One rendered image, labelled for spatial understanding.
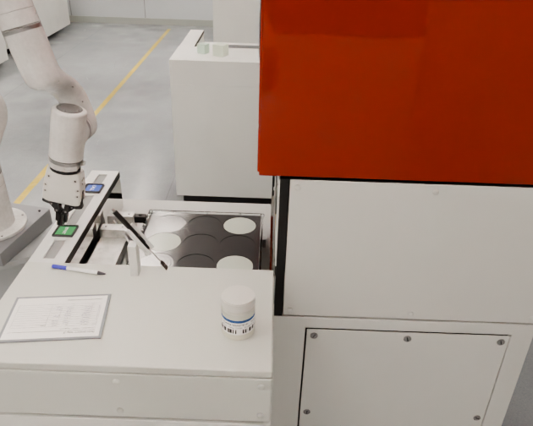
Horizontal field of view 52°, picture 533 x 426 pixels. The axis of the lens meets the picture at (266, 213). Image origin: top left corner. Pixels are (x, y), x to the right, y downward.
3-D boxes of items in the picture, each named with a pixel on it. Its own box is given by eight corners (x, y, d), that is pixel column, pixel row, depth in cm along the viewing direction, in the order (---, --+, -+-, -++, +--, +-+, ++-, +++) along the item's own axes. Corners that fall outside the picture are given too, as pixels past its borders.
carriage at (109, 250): (137, 226, 176) (136, 217, 175) (106, 296, 144) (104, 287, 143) (112, 225, 176) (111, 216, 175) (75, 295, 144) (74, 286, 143)
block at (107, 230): (129, 232, 167) (129, 223, 165) (127, 237, 164) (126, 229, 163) (103, 231, 167) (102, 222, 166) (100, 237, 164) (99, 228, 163)
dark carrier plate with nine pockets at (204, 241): (261, 217, 174) (261, 215, 174) (257, 282, 144) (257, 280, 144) (153, 213, 175) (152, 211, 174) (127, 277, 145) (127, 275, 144)
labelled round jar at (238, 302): (255, 319, 121) (255, 285, 116) (254, 341, 115) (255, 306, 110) (222, 319, 121) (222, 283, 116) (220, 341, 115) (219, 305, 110)
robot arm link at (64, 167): (89, 154, 144) (88, 164, 145) (55, 146, 143) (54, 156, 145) (79, 166, 137) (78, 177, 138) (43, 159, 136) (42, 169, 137)
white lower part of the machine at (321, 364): (418, 342, 256) (453, 186, 216) (472, 513, 184) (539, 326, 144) (267, 337, 256) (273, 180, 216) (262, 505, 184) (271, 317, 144)
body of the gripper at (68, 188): (90, 161, 145) (86, 198, 150) (51, 153, 144) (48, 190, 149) (80, 174, 138) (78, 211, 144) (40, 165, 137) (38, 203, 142)
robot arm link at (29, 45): (30, 24, 137) (79, 137, 150) (-7, 35, 123) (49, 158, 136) (62, 15, 135) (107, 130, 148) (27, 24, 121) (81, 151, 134)
